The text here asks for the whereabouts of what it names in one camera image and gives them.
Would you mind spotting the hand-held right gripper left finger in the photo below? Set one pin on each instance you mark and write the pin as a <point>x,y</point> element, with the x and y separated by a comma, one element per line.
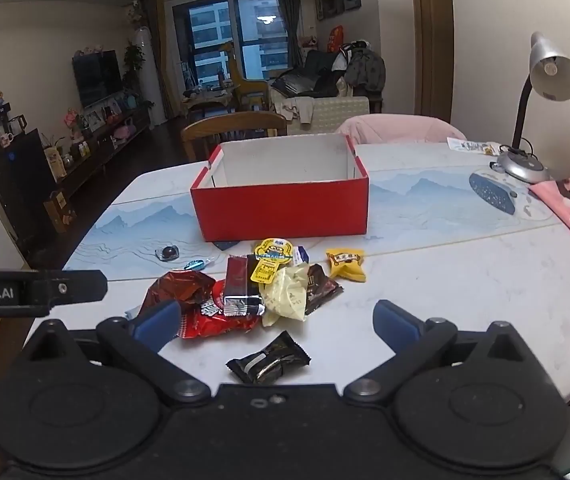
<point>157,322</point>

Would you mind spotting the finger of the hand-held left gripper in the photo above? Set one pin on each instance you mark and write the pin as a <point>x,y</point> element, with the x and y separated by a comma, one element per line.
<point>70,287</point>

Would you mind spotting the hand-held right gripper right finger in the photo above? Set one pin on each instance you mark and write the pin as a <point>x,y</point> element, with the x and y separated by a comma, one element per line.
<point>395,325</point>

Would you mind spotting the brown foil cookie packet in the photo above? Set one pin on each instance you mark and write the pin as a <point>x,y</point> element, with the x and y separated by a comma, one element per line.
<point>175,287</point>

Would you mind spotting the red snack packet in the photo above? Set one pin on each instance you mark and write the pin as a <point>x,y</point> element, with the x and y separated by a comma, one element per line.
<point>215,322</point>

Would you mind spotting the blue foil candy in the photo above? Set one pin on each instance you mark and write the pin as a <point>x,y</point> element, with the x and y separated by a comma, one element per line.
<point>196,264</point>

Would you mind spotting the dark candy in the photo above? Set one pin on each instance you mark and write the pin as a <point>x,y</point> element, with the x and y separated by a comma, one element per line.
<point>169,253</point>

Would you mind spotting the yellow candy packet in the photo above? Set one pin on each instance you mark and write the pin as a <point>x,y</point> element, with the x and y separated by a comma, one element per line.
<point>347,265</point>

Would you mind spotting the dark brown snack packet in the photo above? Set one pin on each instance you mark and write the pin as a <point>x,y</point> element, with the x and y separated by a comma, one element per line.
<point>322,287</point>

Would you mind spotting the silver purple candy wrapper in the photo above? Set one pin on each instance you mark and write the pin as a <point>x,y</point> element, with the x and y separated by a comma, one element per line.
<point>239,280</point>

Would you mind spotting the cream snack packet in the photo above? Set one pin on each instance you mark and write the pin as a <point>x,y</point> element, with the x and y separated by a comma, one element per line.
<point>287,297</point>

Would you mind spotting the black cookie packet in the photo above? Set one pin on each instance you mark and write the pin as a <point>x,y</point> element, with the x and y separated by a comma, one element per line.
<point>267,357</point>

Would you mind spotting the yellow cartoon snack packet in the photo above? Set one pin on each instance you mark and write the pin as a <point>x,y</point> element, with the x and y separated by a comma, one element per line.
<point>271,257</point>

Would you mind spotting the red cardboard box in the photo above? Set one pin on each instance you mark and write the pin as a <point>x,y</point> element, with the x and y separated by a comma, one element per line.
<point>280,210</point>

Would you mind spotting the brown paper bag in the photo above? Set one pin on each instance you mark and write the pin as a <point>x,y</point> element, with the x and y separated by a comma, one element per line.
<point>59,210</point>

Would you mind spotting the black cabinet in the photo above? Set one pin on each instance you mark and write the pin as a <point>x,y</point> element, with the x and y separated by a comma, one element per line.
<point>15,175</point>

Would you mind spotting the dark wooden tv cabinet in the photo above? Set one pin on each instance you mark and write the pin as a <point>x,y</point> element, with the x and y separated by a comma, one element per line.
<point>100,145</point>

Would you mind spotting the small white printed packet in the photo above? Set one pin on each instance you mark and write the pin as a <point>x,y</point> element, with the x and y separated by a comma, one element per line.
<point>472,146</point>

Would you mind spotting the pink jacket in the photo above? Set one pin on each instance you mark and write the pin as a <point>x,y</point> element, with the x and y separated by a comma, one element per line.
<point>400,130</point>

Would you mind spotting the wooden chair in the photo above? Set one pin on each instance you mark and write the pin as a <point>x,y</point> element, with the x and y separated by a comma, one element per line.
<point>235,127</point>

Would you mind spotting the television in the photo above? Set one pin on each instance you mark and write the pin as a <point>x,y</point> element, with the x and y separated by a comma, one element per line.
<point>97,77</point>

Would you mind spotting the white standing air conditioner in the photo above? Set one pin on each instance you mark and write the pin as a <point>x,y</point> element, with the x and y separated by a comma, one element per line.
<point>147,75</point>

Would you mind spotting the sofa with cream cover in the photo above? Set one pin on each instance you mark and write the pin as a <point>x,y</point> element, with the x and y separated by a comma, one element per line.
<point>330,105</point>

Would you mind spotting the wooden coffee table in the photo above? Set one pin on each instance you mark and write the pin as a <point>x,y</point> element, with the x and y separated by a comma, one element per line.
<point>210,97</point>

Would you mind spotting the green potted plant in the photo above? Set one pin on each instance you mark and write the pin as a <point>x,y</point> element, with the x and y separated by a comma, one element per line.
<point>134,62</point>

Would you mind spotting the yellow giraffe chair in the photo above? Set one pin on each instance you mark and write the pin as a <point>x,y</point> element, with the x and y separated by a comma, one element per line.
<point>245,87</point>

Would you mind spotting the dark jacket pile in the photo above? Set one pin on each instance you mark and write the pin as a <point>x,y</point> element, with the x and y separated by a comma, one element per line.
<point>365,67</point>

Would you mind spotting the balcony window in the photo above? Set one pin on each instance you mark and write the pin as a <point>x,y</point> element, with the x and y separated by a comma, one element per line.
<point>232,35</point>

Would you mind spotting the silver desk lamp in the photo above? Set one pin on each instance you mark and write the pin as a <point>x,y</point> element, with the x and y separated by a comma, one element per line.
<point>552,67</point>

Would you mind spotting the grey curtain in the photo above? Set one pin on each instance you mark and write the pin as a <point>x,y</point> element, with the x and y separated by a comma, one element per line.
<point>287,15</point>

